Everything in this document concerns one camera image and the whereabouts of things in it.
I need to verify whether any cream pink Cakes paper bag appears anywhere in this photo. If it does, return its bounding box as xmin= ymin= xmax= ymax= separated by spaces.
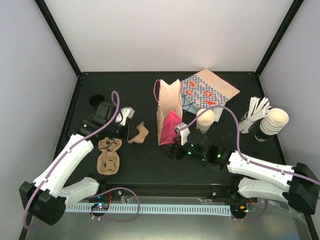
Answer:
xmin=154 ymin=79 xmax=183 ymax=146

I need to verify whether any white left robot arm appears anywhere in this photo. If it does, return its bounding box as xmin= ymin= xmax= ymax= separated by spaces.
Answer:
xmin=19 ymin=101 xmax=135 ymax=229

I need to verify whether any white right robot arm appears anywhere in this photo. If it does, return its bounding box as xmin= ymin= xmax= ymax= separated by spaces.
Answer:
xmin=164 ymin=137 xmax=320 ymax=215

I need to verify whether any black open coffee cup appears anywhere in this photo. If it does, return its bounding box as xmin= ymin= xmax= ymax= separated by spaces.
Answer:
xmin=89 ymin=94 xmax=105 ymax=109

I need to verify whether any light blue paper bag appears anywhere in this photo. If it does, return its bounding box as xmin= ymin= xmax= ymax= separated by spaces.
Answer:
xmin=181 ymin=95 xmax=199 ymax=115

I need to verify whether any blue checkered bakery paper bag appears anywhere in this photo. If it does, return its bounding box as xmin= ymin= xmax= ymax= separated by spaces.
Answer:
xmin=180 ymin=68 xmax=240 ymax=110

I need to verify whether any tall white paper cup stack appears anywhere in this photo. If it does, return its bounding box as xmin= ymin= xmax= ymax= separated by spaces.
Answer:
xmin=260 ymin=108 xmax=289 ymax=136

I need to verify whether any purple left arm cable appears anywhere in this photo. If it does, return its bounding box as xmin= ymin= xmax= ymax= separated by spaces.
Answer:
xmin=21 ymin=90 xmax=121 ymax=230

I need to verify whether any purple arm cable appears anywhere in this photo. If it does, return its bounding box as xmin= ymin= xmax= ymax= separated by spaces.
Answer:
xmin=187 ymin=105 xmax=320 ymax=187
xmin=21 ymin=90 xmax=121 ymax=230

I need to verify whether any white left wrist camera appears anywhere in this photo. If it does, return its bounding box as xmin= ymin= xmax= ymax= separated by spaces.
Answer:
xmin=115 ymin=107 xmax=135 ymax=126

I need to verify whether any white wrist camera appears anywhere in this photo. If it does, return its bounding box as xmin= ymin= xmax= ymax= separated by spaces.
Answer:
xmin=174 ymin=122 xmax=190 ymax=137
xmin=115 ymin=107 xmax=135 ymax=126

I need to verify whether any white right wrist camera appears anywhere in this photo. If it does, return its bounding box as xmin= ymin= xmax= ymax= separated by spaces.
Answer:
xmin=174 ymin=122 xmax=190 ymax=137

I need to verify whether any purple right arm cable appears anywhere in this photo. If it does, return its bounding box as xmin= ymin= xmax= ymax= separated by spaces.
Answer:
xmin=187 ymin=105 xmax=320 ymax=187

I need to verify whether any white slotted cable rail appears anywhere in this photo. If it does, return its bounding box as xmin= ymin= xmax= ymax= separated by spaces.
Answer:
xmin=65 ymin=202 xmax=238 ymax=217

